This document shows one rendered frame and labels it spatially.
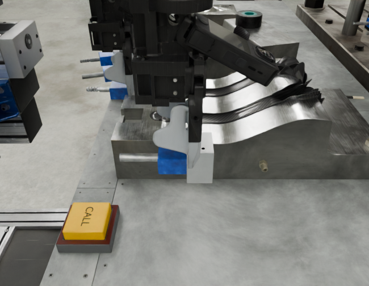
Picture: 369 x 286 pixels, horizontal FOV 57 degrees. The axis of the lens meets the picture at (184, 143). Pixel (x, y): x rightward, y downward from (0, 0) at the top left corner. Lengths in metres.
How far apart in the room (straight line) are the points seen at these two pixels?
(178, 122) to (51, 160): 1.73
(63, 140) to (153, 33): 1.90
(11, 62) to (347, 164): 0.71
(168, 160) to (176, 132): 0.06
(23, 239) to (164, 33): 1.15
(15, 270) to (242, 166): 0.94
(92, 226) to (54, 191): 1.37
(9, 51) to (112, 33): 0.25
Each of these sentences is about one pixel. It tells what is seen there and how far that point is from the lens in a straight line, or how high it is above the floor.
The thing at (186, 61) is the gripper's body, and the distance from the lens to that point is 0.37.
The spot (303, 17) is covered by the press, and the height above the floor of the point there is 0.76.
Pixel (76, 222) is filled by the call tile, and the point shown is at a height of 0.84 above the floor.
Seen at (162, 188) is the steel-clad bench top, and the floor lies 0.80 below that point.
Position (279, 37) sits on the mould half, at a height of 0.91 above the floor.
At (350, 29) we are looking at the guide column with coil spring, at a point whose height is 0.81.
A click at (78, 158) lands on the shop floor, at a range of 2.06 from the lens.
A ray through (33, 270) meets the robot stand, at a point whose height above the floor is 0.21.
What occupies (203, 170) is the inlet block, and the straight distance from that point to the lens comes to 0.46.
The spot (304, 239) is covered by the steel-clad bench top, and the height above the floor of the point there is 0.80.
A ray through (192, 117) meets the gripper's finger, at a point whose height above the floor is 1.03.
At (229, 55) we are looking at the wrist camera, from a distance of 0.38.
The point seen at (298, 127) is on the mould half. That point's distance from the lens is 0.60.
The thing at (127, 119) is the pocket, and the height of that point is 0.86.
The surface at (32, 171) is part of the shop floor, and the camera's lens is 2.07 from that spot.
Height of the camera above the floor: 1.23
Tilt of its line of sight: 36 degrees down
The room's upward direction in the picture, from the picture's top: straight up
